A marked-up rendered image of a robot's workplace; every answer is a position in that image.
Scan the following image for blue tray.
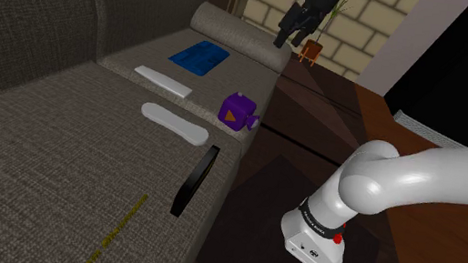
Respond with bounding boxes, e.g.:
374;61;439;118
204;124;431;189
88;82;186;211
165;35;233;81

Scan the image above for white rectangular remote control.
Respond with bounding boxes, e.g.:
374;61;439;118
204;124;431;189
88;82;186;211
130;64;196;100

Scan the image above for grey fabric sofa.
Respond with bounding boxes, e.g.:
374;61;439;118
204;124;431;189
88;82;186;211
0;0;300;263

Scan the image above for purple cube toy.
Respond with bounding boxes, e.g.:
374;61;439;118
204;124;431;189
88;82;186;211
215;88;264;136

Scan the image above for potted plant on orange stand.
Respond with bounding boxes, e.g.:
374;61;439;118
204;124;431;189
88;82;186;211
296;0;353;72

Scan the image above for dark robot stand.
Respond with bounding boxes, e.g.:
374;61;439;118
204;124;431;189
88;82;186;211
195;144;392;263

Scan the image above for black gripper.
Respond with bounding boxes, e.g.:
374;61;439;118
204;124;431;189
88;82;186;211
272;0;346;56

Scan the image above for thin yellow stick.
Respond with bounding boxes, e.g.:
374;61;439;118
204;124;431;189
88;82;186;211
76;186;150;263

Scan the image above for white oval remote control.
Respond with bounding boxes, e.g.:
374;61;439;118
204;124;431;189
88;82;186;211
137;100;213;148

